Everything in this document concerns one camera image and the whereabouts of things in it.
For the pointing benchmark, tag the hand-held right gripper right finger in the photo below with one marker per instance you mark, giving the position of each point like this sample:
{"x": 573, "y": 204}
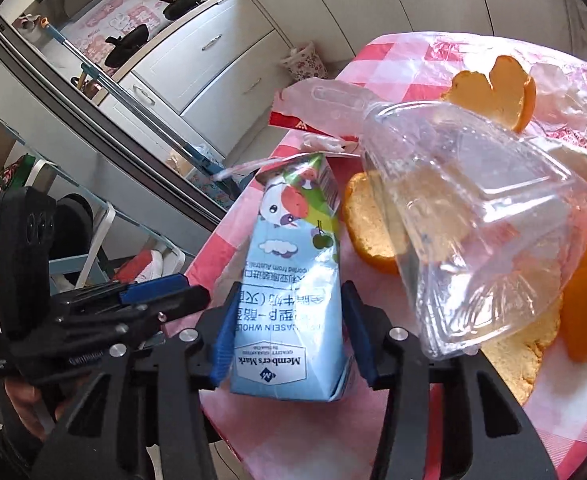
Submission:
{"x": 361, "y": 345}

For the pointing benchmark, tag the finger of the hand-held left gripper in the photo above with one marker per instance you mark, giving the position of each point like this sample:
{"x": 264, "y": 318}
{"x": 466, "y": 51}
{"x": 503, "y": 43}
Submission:
{"x": 153, "y": 290}
{"x": 183, "y": 305}

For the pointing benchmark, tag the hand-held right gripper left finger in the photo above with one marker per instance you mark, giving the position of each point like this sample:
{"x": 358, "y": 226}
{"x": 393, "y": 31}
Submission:
{"x": 223, "y": 345}

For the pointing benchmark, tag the blue milk carton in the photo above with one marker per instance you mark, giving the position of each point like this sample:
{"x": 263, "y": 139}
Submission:
{"x": 288, "y": 280}

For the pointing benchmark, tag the person's left hand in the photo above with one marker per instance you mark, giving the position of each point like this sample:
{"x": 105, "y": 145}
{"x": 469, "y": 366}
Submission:
{"x": 33, "y": 405}

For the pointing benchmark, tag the red white cloth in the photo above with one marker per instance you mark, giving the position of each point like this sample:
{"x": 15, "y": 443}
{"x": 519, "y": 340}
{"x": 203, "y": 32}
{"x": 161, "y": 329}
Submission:
{"x": 143, "y": 266}

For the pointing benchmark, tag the light blue shelf rack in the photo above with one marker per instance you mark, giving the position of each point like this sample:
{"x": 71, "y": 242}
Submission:
{"x": 103, "y": 240}

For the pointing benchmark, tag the green red packet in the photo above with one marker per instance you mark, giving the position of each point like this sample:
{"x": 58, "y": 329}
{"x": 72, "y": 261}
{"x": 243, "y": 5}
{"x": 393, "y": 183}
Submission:
{"x": 16, "y": 172}

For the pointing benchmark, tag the red white checked tablecloth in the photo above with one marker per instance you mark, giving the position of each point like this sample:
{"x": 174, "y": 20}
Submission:
{"x": 293, "y": 440}

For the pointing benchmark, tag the orange peel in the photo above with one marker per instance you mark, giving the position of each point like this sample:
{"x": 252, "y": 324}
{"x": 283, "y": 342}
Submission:
{"x": 368, "y": 225}
{"x": 518, "y": 362}
{"x": 491, "y": 95}

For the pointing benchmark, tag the white drinking straw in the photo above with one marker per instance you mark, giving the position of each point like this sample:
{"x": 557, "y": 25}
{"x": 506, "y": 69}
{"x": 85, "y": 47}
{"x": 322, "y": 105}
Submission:
{"x": 243, "y": 167}

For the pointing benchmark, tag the clear plastic container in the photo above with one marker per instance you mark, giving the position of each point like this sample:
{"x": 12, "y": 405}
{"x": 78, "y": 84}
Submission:
{"x": 473, "y": 210}

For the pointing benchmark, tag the brown pot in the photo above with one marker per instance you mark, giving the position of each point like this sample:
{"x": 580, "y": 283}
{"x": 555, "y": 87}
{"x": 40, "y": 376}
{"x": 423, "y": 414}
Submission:
{"x": 92, "y": 89}

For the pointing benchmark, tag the cream drawer cabinet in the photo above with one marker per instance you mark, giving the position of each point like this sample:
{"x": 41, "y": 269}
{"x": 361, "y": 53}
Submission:
{"x": 213, "y": 60}

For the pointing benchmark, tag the clear plastic wrapper red edge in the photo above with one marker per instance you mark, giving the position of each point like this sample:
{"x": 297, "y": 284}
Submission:
{"x": 318, "y": 97}

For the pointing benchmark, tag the black wok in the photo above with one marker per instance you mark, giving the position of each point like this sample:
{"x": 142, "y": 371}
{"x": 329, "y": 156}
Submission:
{"x": 129, "y": 42}

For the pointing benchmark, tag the floral waste basket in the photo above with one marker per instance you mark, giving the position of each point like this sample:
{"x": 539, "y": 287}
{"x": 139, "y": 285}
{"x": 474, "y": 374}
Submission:
{"x": 307, "y": 64}

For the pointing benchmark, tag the white crumpled wrapper red print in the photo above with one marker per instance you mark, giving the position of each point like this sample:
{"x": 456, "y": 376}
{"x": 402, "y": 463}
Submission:
{"x": 578, "y": 157}

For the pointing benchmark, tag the black frying pan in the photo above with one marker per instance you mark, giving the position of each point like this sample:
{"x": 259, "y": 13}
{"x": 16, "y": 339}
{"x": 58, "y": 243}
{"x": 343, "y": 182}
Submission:
{"x": 181, "y": 2}

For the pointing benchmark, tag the cream door cabinet run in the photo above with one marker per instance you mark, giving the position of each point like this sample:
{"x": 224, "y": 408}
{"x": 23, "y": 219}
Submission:
{"x": 398, "y": 5}

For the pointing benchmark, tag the dark sliding door frame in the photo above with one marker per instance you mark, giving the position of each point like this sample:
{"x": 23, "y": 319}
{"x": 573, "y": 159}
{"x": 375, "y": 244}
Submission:
{"x": 98, "y": 120}

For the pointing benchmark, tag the pink patterned wall sticker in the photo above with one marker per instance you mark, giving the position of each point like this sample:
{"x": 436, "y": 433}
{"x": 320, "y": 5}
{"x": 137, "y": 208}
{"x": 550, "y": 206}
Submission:
{"x": 123, "y": 5}

